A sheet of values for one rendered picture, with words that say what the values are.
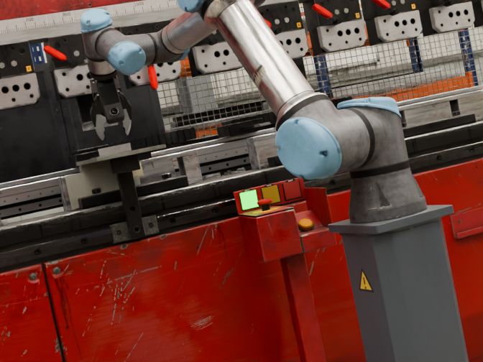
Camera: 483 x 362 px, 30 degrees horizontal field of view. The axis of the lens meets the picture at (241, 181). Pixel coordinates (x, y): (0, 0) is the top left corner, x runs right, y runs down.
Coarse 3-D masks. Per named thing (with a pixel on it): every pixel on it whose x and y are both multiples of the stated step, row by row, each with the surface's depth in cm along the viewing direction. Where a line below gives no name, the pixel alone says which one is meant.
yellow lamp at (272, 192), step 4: (264, 188) 241; (268, 188) 241; (272, 188) 241; (276, 188) 242; (264, 192) 241; (268, 192) 241; (272, 192) 241; (276, 192) 242; (264, 196) 241; (268, 196) 241; (272, 196) 241; (276, 196) 242; (272, 200) 241; (276, 200) 242
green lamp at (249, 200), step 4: (244, 192) 239; (248, 192) 239; (252, 192) 240; (240, 196) 239; (244, 196) 239; (248, 196) 239; (252, 196) 240; (256, 196) 240; (244, 200) 239; (248, 200) 239; (252, 200) 240; (256, 200) 240; (244, 204) 239; (248, 204) 239; (252, 204) 240; (256, 204) 240; (244, 208) 239; (248, 208) 239
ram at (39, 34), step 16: (0, 0) 236; (16, 0) 237; (32, 0) 239; (48, 0) 240; (64, 0) 242; (80, 0) 243; (96, 0) 245; (112, 0) 246; (128, 0) 248; (272, 0) 263; (288, 0) 265; (304, 0) 270; (0, 16) 236; (16, 16) 237; (32, 16) 239; (128, 16) 248; (144, 16) 250; (160, 16) 251; (176, 16) 253; (16, 32) 237; (32, 32) 239; (48, 32) 240; (64, 32) 242; (80, 32) 243
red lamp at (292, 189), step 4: (284, 184) 242; (288, 184) 243; (292, 184) 243; (296, 184) 243; (284, 188) 242; (288, 188) 243; (292, 188) 243; (296, 188) 243; (288, 192) 243; (292, 192) 243; (296, 192) 243; (300, 192) 244; (288, 196) 243; (292, 196) 243; (296, 196) 243; (300, 196) 244
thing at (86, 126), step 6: (78, 96) 246; (84, 96) 246; (90, 96) 247; (78, 102) 246; (84, 102) 246; (90, 102) 247; (78, 108) 246; (84, 108) 246; (90, 108) 247; (84, 114) 246; (90, 114) 247; (84, 120) 246; (90, 120) 247; (84, 126) 247; (90, 126) 247
